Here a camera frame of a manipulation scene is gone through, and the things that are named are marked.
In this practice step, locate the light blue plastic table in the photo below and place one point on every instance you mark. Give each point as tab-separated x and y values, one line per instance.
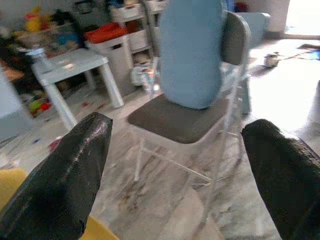
72	62

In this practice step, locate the grey storage bin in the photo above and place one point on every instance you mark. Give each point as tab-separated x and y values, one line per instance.
117	62

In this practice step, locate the grey folding chair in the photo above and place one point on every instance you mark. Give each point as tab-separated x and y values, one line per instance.
175	122

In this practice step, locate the grey drawer unit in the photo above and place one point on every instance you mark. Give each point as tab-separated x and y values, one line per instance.
142	37

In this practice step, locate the yellow toy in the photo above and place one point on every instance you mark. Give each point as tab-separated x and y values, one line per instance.
33	20

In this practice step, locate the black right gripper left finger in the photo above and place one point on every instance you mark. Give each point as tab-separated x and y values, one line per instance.
57	187

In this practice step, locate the orange cloth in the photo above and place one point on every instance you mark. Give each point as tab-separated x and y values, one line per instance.
105	31

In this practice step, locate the yellow shirt black lettering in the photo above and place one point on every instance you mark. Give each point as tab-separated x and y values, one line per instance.
12	182

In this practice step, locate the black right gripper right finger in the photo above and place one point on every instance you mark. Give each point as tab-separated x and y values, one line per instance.
287	185

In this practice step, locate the light blue chair cushion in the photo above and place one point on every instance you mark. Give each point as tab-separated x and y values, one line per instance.
190	50

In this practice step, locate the white printed package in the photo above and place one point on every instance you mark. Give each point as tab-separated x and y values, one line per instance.
142	75

